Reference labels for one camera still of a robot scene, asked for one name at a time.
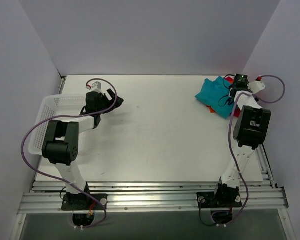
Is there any teal t shirt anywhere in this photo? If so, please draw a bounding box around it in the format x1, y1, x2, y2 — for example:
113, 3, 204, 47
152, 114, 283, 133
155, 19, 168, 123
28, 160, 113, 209
194, 76, 237, 121

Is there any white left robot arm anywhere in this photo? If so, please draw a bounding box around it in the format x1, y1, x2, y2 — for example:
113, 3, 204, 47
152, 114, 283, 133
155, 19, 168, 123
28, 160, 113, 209
42, 89, 124, 210

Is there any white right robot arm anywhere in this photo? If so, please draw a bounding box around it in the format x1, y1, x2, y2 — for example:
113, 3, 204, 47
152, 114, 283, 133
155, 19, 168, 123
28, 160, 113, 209
212, 74, 271, 207

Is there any pink folded t shirt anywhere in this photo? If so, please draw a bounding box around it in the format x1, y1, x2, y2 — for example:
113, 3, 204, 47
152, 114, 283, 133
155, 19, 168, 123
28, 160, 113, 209
224, 74, 241, 118

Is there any white plastic basket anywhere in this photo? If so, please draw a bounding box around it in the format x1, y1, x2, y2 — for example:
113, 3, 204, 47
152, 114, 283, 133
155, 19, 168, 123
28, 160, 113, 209
27, 94, 91, 157

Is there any orange folded t shirt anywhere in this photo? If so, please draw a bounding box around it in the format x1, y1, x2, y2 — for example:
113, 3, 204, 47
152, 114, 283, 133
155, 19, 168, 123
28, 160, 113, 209
205, 77, 237, 115

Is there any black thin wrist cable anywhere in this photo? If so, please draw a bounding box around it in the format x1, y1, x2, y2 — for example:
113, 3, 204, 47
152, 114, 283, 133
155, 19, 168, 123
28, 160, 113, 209
217, 73, 237, 107

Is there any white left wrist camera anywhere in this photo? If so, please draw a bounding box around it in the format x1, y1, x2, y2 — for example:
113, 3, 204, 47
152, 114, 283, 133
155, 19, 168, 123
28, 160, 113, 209
86, 81, 102, 93

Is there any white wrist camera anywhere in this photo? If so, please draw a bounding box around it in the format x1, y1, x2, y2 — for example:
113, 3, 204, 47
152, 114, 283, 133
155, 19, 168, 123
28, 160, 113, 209
247, 76, 266, 95
86, 81, 102, 93

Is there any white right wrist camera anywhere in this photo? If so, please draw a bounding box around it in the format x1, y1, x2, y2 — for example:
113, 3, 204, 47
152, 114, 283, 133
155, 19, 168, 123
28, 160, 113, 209
247, 76, 266, 95

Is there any aluminium right side rail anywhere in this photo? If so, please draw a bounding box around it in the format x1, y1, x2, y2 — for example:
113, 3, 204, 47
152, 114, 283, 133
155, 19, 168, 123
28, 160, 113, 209
256, 144, 278, 189

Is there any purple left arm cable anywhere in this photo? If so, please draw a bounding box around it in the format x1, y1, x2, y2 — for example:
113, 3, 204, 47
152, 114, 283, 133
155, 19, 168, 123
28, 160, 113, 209
20, 77, 118, 229

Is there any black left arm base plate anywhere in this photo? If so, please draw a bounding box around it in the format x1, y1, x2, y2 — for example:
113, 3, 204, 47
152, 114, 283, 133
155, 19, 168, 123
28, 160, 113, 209
61, 193, 108, 211

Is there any aluminium front rail frame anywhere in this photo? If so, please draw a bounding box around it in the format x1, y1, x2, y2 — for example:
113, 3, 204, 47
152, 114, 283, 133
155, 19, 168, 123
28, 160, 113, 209
18, 180, 289, 214

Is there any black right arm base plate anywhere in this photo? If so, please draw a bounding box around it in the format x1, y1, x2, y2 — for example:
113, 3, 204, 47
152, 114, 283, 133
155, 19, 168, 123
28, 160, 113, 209
196, 191, 243, 209

